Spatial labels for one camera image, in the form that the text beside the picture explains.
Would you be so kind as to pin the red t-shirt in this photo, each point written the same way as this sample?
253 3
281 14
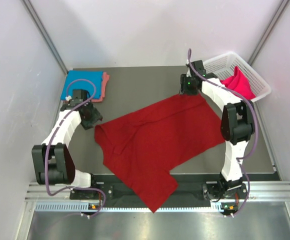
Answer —
142 147

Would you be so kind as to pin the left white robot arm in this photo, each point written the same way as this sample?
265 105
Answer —
52 161

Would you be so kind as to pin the aluminium frame rail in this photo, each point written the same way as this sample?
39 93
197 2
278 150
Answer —
260 191

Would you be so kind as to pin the magenta t-shirt in basket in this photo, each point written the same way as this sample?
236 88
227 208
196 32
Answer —
239 83

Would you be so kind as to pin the white plastic basket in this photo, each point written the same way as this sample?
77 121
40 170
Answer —
223 66

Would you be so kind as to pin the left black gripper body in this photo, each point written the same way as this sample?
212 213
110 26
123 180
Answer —
93 115

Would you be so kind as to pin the blue folded t-shirt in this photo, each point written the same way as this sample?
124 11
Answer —
91 81

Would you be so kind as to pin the grey slotted cable duct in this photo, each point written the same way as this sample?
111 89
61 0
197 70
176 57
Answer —
91 208

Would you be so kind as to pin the salmon pink folded t-shirt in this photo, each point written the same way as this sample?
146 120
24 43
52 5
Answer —
105 80

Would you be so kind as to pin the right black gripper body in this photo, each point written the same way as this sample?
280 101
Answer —
186 85

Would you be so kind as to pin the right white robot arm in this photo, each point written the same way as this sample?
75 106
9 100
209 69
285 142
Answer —
233 96

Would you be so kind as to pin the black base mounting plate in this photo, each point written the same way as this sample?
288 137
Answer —
200 191

